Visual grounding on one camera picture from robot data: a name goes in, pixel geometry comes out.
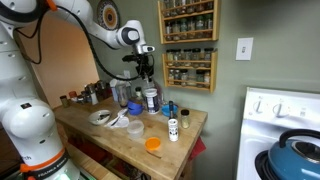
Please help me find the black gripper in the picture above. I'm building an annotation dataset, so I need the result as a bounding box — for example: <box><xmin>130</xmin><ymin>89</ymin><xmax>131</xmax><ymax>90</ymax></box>
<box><xmin>122</xmin><ymin>54</ymin><xmax>154</xmax><ymax>83</ymax></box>

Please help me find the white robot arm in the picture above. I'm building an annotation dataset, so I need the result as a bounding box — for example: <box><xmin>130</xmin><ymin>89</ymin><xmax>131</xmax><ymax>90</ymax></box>
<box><xmin>0</xmin><ymin>0</ymin><xmax>154</xmax><ymax>180</ymax></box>

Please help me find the clear lunch box with lid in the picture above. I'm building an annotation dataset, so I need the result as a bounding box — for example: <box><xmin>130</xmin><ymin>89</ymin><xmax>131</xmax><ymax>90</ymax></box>
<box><xmin>106</xmin><ymin>108</ymin><xmax>129</xmax><ymax>129</ymax></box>

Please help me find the black-capped bottle behind container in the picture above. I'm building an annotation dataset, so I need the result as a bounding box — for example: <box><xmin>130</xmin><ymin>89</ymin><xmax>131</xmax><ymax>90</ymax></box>
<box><xmin>135</xmin><ymin>87</ymin><xmax>144</xmax><ymax>103</ymax></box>

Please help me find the large white labelled jar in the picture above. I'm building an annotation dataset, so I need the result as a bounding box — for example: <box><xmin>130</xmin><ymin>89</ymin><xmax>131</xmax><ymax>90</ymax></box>
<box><xmin>145</xmin><ymin>88</ymin><xmax>159</xmax><ymax>114</ymax></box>

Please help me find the clear glass pitcher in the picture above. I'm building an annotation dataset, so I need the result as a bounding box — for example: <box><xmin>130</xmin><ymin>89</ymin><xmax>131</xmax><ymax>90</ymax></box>
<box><xmin>116</xmin><ymin>84</ymin><xmax>130</xmax><ymax>108</ymax></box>

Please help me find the blue plastic container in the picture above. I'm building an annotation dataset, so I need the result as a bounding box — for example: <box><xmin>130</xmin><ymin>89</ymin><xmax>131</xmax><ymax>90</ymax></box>
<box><xmin>128</xmin><ymin>101</ymin><xmax>143</xmax><ymax>115</ymax></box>

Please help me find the dark slim bottle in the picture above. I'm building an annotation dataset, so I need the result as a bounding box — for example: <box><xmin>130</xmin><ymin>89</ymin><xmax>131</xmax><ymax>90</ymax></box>
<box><xmin>169</xmin><ymin>101</ymin><xmax>174</xmax><ymax>119</ymax></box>

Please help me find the blue bowl right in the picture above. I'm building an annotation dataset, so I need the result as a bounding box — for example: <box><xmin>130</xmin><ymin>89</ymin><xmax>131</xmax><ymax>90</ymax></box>
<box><xmin>161</xmin><ymin>105</ymin><xmax>178</xmax><ymax>117</ymax></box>

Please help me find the lower wooden spice rack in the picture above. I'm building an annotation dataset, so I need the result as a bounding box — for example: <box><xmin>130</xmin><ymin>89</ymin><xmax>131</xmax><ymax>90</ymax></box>
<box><xmin>162</xmin><ymin>49</ymin><xmax>218</xmax><ymax>93</ymax></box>

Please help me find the wooden spice rack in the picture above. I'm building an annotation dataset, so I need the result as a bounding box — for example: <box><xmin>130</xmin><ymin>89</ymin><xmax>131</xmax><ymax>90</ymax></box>
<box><xmin>158</xmin><ymin>0</ymin><xmax>220</xmax><ymax>44</ymax></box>
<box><xmin>162</xmin><ymin>49</ymin><xmax>218</xmax><ymax>93</ymax></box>

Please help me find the glass spice jar black lid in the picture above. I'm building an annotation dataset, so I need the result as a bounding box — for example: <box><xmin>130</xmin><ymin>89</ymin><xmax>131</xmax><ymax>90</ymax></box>
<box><xmin>181</xmin><ymin>109</ymin><xmax>190</xmax><ymax>129</ymax></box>

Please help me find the white cylindrical shaker bottle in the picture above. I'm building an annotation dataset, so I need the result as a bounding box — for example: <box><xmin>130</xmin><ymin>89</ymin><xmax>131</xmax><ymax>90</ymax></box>
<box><xmin>168</xmin><ymin>119</ymin><xmax>179</xmax><ymax>142</ymax></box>

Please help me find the white bowl with utensil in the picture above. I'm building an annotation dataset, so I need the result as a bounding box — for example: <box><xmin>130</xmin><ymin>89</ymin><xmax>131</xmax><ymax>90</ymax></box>
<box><xmin>88</xmin><ymin>110</ymin><xmax>111</xmax><ymax>125</ymax></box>

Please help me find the upper wooden spice rack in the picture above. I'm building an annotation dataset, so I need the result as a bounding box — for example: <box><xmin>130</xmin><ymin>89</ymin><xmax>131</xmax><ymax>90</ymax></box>
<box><xmin>158</xmin><ymin>0</ymin><xmax>220</xmax><ymax>44</ymax></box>

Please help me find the orange plastic lid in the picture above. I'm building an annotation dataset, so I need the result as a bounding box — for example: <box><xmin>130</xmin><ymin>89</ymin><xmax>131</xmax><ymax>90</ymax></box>
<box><xmin>145</xmin><ymin>137</ymin><xmax>161</xmax><ymax>151</ymax></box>

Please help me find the wooden butcher block table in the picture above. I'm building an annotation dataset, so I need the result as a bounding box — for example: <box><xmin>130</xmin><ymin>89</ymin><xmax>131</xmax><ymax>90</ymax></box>
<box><xmin>54</xmin><ymin>97</ymin><xmax>208</xmax><ymax>180</ymax></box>

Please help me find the small jar orange lid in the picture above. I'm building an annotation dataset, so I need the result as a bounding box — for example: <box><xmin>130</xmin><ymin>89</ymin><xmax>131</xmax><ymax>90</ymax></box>
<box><xmin>69</xmin><ymin>91</ymin><xmax>78</xmax><ymax>102</ymax></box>

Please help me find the small jar brown lid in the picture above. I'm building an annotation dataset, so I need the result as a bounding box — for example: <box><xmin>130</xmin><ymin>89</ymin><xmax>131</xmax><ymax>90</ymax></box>
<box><xmin>60</xmin><ymin>95</ymin><xmax>70</xmax><ymax>108</ymax></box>

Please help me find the red cloth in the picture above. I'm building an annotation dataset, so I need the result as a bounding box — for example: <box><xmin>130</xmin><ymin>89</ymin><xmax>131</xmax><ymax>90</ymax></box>
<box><xmin>188</xmin><ymin>137</ymin><xmax>206</xmax><ymax>161</ymax></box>

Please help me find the white stove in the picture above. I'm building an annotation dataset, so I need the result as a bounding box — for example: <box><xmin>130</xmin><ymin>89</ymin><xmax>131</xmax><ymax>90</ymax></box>
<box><xmin>236</xmin><ymin>87</ymin><xmax>320</xmax><ymax>180</ymax></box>

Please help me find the blue kettle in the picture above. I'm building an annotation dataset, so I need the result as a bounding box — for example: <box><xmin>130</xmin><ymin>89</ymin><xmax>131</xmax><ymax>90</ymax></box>
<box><xmin>255</xmin><ymin>129</ymin><xmax>320</xmax><ymax>180</ymax></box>

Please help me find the white wall light switch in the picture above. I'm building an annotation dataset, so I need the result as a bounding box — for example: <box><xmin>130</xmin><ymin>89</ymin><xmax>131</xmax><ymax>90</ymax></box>
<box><xmin>236</xmin><ymin>37</ymin><xmax>254</xmax><ymax>61</ymax></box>

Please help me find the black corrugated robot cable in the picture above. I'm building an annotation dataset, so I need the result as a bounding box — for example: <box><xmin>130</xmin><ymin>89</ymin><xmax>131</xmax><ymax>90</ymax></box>
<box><xmin>13</xmin><ymin>0</ymin><xmax>145</xmax><ymax>82</ymax></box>

